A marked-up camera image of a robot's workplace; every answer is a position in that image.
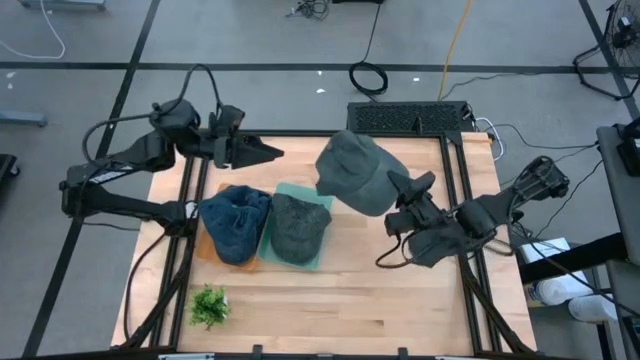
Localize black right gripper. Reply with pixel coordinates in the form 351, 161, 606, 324
384, 170, 454, 239

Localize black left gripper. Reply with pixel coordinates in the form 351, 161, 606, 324
202, 104, 285, 170

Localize dark green cap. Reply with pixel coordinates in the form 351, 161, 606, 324
314, 129, 411, 217
407, 223, 470, 269
269, 193, 333, 266

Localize dark blue cap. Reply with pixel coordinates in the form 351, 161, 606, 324
198, 185, 273, 266

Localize black perforated box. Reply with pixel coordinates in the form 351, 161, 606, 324
346, 101, 476, 135

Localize green mat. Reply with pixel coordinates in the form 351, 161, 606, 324
257, 182, 335, 272

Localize white cardboard box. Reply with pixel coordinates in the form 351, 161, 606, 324
519, 237, 571, 265

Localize small green plant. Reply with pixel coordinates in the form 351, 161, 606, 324
188, 284, 232, 331

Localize black desk beam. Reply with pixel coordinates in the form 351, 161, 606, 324
518, 232, 629, 285

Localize white paper towel roll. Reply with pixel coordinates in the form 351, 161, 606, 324
529, 272, 596, 307

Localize grey desk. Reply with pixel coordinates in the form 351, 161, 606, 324
595, 124, 640, 360

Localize white plastic container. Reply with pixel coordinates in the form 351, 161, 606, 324
568, 294, 619, 324

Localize black box device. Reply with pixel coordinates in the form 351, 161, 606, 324
616, 117, 640, 177

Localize grey stand foot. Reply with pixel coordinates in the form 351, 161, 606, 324
0, 110, 49, 128
19, 0, 107, 12

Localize black floor fan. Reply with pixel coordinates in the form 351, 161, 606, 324
572, 0, 640, 101

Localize black aluminium frame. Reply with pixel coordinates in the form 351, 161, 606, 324
110, 112, 539, 360

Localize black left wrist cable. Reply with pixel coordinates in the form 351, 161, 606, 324
81, 63, 224, 167

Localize black coiled cable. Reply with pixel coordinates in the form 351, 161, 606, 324
348, 2, 389, 96

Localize thin black cable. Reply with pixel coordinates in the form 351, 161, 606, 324
492, 123, 601, 151
442, 72, 576, 101

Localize yellow cable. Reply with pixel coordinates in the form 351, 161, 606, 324
437, 0, 474, 101

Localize tangled black cables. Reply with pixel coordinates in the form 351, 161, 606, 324
284, 0, 332, 21

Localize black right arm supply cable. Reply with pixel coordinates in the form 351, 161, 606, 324
509, 219, 640, 321

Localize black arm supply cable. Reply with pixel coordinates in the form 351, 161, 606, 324
123, 232, 169, 346
509, 219, 640, 321

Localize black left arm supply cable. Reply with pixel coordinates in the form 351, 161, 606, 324
123, 232, 169, 346

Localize white floor cable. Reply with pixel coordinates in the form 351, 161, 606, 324
0, 0, 67, 60

